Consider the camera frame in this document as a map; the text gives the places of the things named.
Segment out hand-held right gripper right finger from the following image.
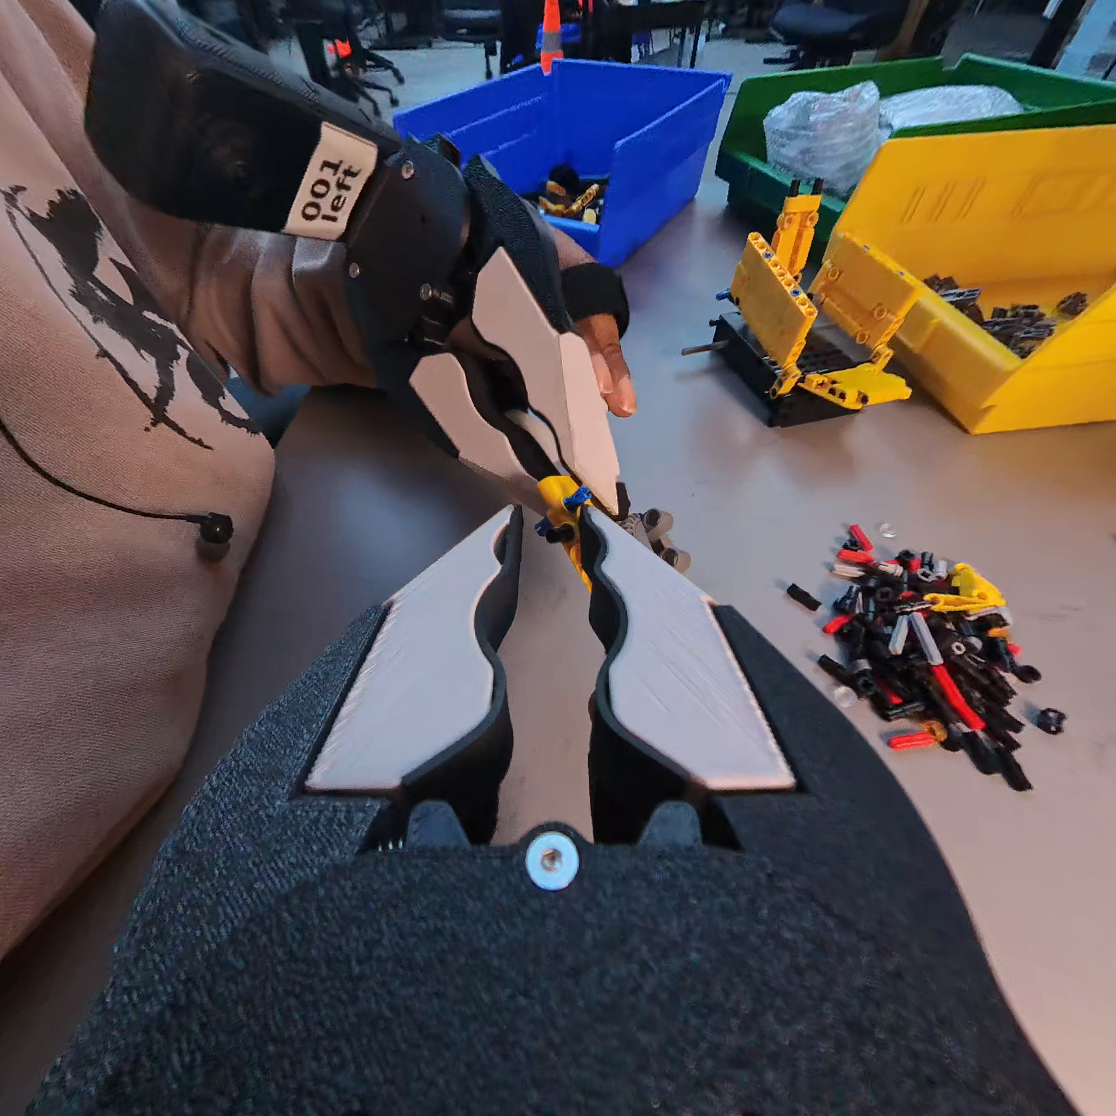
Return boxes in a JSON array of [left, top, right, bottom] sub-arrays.
[[579, 506, 799, 845]]

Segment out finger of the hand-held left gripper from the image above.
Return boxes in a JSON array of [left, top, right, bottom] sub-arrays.
[[471, 246, 622, 517], [409, 351, 564, 516]]

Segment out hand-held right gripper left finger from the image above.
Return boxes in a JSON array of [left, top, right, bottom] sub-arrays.
[[302, 504, 527, 845]]

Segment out yellow gear block assembly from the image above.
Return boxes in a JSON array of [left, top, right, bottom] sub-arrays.
[[535, 475, 693, 594]]

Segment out person's left forearm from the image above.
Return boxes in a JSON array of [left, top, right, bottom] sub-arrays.
[[175, 227, 386, 394]]

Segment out grey desk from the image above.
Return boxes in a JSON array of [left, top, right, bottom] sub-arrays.
[[0, 196, 1116, 1116]]

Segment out pile of yellow black pieces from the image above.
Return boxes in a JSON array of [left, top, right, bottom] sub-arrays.
[[535, 166, 608, 226]]

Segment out black office chair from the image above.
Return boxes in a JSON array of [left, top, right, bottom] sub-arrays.
[[767, 0, 908, 71], [293, 0, 407, 119]]

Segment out person's dark blue trousers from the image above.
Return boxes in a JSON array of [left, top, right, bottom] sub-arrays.
[[223, 371, 312, 448]]

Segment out yellow black robot model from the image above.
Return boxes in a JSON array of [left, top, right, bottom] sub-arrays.
[[682, 178, 915, 428]]

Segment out pile of small building pieces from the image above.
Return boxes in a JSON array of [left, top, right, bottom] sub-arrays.
[[815, 524, 1044, 793]]

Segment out blue storage bin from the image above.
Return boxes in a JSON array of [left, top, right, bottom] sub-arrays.
[[393, 56, 734, 270]]

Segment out green storage bin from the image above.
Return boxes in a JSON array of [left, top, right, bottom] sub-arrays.
[[715, 55, 1116, 246]]

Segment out person's beige hoodie torso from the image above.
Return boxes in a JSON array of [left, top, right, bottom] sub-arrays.
[[0, 0, 281, 961]]

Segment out crumpled clear plastic bag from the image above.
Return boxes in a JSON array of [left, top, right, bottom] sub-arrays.
[[763, 81, 884, 197]]

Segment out yellow storage bin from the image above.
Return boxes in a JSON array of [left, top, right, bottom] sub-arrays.
[[824, 122, 1116, 436]]

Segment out pile of dark pieces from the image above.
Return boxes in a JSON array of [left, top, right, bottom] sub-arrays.
[[923, 274, 1091, 359]]

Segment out bubble wrap bag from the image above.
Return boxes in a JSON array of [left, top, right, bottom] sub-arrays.
[[876, 83, 1026, 136]]

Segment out black clip microphone cable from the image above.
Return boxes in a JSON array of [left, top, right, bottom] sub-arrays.
[[0, 419, 236, 560]]

